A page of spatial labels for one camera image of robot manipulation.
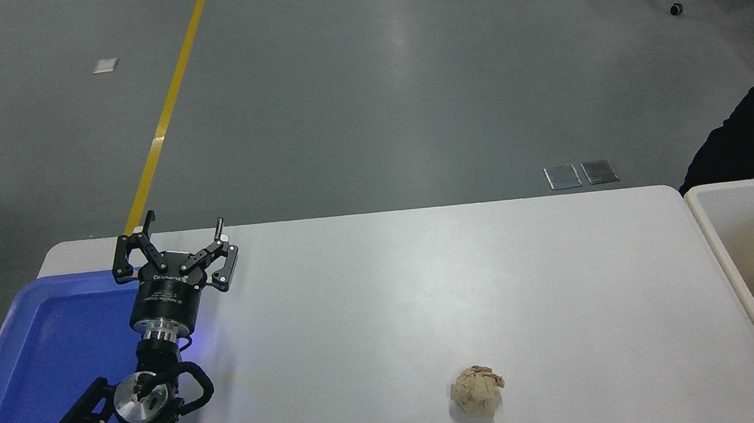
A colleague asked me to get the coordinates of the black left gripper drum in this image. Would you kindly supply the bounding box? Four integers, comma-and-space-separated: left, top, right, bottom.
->
121, 247, 218, 336

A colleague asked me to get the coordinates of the metal floor plate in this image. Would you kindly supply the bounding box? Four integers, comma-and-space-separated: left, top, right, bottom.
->
544, 162, 583, 191
581, 157, 620, 186

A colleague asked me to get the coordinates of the crumpled tan paper ball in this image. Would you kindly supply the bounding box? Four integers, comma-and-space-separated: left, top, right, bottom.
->
447, 362, 510, 422

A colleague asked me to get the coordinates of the person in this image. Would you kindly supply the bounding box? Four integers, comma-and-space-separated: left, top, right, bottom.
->
660, 35, 754, 194

